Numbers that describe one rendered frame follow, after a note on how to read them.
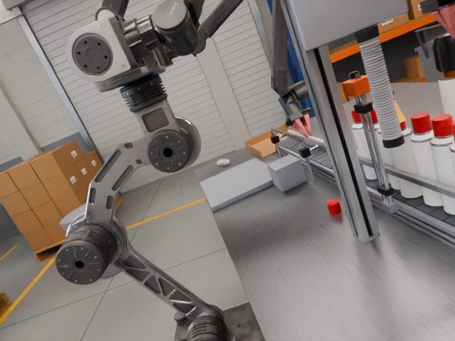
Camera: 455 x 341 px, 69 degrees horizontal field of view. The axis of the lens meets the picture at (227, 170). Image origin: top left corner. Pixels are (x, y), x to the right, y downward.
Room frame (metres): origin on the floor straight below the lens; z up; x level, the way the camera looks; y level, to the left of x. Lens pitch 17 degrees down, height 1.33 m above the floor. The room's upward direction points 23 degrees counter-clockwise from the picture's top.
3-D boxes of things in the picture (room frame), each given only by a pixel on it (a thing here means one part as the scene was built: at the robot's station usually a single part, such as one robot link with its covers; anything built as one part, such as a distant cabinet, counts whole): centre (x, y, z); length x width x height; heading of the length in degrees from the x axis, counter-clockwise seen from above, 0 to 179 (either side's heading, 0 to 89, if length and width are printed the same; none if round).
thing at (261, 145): (1.72, -0.30, 0.85); 0.30 x 0.26 x 0.04; 5
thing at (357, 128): (0.84, -0.38, 0.98); 0.05 x 0.05 x 0.20
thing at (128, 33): (0.85, 0.07, 1.45); 0.09 x 0.08 x 0.12; 174
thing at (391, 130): (0.56, -0.30, 1.18); 0.04 x 0.04 x 0.21
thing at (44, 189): (4.34, 2.11, 0.57); 1.20 x 0.83 x 1.14; 176
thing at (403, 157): (0.68, -0.39, 0.98); 0.05 x 0.05 x 0.20
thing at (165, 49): (1.35, 0.01, 1.45); 0.09 x 0.08 x 0.12; 174
